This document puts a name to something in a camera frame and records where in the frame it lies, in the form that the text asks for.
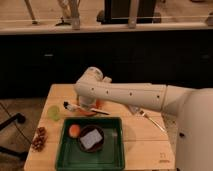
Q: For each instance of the white black dish brush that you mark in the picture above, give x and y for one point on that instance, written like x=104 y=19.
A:
x=71 y=106

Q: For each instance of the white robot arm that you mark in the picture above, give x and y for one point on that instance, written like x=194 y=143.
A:
x=192 y=106

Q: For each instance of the orange red bowl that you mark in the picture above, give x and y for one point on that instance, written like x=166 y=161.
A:
x=96 y=104

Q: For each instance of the dark brown bowl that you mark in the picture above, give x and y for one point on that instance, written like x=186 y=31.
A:
x=86 y=130

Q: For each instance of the blue sponge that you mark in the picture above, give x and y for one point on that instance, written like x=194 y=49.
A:
x=91 y=138

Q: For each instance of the orange fruit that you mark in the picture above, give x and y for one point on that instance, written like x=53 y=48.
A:
x=74 y=131

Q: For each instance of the green plastic cup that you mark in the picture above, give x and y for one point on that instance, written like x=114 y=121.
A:
x=53 y=112

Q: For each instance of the green plastic tray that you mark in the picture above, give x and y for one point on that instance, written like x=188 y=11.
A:
x=108 y=155

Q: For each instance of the wooden table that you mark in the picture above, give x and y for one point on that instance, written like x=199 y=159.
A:
x=147 y=148

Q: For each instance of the brown grape bunch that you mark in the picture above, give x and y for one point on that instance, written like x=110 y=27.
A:
x=39 y=141

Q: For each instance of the black chair base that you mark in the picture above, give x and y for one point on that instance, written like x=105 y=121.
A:
x=11 y=134

